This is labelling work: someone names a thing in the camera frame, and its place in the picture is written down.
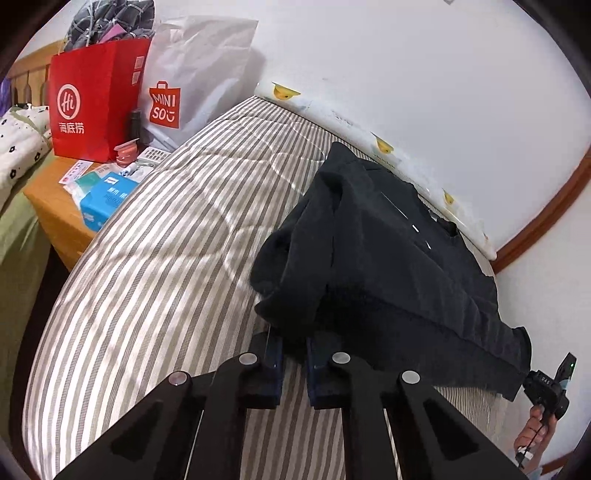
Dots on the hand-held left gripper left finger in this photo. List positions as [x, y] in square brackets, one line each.
[272, 364]

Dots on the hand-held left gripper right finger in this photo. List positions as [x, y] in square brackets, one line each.
[316, 369]

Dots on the black sweatshirt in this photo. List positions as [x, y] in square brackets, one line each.
[369, 258]

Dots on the person's right hand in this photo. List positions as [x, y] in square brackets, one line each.
[531, 429]

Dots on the striped quilted mattress pad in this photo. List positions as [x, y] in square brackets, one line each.
[161, 258]

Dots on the blue tissue pack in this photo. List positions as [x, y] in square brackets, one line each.
[104, 203]

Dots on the white perforated box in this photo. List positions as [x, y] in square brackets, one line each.
[152, 154]

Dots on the teal packet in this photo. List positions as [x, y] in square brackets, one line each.
[90, 183]

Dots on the pink plastic item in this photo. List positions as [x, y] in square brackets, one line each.
[127, 152]

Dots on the wooden nightstand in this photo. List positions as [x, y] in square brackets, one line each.
[55, 207]

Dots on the green bed sheet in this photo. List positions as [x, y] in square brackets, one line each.
[18, 277]

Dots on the duck print rolled pad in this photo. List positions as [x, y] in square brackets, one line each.
[281, 92]

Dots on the white leaflet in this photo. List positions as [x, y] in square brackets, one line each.
[74, 173]

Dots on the black bottle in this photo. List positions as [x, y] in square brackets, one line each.
[135, 124]

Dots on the white plastic shopping bag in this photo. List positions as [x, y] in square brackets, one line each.
[203, 64]

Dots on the red paper bag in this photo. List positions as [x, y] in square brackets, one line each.
[97, 92]

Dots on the purple cloth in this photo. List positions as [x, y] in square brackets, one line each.
[3, 97]

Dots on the wooden headboard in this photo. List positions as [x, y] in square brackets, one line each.
[27, 74]

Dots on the plaid cloth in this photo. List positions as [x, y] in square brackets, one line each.
[106, 18]

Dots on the wooden door frame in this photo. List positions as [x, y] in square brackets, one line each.
[508, 253]

